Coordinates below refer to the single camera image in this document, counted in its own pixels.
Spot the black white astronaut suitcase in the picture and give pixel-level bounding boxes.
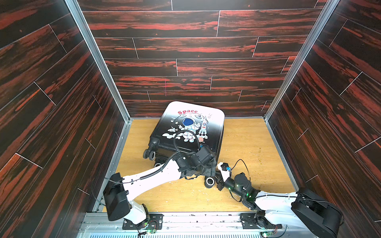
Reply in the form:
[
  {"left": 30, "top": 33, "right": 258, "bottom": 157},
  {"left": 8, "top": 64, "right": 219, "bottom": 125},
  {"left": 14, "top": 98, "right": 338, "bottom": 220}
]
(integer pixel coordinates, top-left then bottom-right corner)
[{"left": 142, "top": 101, "right": 225, "bottom": 189}]

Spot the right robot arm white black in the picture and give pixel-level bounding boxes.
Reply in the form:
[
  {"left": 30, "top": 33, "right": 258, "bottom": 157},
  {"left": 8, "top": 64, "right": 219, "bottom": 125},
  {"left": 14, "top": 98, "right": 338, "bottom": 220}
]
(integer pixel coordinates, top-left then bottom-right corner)
[{"left": 213, "top": 171, "right": 343, "bottom": 238}]

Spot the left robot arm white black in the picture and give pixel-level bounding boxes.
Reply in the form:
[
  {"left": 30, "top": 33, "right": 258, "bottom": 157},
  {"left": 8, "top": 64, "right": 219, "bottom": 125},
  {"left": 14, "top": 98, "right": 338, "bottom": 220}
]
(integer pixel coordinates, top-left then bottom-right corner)
[{"left": 103, "top": 146, "right": 217, "bottom": 225}]

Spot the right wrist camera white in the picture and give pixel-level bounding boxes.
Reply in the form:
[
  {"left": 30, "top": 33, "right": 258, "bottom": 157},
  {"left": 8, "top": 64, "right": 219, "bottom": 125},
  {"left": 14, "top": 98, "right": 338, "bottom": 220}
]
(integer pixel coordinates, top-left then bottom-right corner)
[{"left": 217, "top": 162, "right": 231, "bottom": 181}]

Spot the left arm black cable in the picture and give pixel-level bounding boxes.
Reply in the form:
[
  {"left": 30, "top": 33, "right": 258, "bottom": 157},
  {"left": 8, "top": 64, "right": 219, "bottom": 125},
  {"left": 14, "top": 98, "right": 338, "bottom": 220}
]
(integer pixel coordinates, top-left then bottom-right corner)
[{"left": 173, "top": 129, "right": 201, "bottom": 158}]

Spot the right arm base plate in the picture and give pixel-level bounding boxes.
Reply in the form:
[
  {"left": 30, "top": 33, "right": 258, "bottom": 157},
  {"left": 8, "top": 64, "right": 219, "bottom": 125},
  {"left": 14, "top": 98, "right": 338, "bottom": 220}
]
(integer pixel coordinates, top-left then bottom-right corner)
[{"left": 240, "top": 212, "right": 282, "bottom": 230}]

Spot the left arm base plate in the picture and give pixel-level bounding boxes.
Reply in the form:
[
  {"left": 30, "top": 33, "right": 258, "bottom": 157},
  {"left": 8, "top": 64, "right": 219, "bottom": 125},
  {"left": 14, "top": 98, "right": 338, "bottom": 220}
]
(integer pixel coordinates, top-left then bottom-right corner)
[{"left": 122, "top": 213, "right": 164, "bottom": 230}]

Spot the aluminium front rail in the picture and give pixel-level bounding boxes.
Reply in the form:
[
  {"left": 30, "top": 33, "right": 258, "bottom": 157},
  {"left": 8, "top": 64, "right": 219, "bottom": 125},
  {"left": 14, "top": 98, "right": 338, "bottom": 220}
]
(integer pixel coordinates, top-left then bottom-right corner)
[{"left": 77, "top": 212, "right": 314, "bottom": 238}]

